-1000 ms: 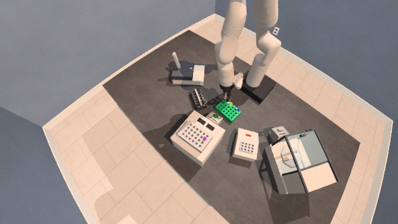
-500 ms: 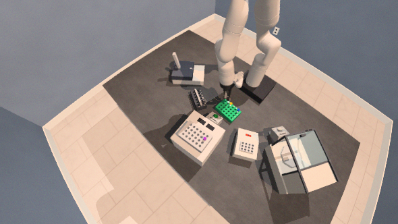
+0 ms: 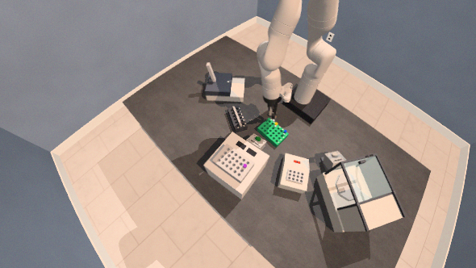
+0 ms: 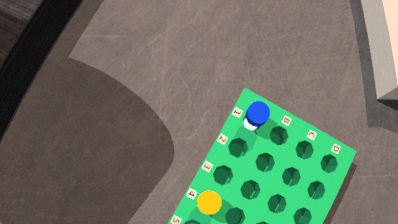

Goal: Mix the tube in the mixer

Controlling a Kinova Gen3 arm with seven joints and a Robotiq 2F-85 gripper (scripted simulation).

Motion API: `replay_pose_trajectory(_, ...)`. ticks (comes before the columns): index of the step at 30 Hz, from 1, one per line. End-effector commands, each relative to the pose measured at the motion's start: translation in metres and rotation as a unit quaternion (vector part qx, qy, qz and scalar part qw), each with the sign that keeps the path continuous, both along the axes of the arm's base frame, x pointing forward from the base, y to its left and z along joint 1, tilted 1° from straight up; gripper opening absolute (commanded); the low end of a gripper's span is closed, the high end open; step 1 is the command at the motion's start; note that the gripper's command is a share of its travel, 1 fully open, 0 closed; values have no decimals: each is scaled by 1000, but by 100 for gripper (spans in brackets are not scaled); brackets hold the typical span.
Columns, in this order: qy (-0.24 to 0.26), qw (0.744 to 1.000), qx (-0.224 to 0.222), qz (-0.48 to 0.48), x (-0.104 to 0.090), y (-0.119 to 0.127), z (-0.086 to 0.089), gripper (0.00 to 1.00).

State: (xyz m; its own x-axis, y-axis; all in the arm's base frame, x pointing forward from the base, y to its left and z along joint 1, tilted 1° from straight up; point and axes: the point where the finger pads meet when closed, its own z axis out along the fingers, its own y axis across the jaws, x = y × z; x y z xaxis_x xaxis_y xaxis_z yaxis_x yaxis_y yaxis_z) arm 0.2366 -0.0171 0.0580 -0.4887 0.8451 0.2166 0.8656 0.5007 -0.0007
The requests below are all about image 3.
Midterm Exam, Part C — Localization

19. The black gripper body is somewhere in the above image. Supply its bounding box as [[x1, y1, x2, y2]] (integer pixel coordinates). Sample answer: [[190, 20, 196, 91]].
[[263, 96, 282, 111]]

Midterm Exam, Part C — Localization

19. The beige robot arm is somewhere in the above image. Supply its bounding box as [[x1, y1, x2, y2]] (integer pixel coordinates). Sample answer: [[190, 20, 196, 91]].
[[257, 0, 339, 104]]

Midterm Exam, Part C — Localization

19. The green tube rack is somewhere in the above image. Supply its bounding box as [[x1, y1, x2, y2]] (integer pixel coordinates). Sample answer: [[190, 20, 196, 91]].
[[257, 118, 289, 148]]

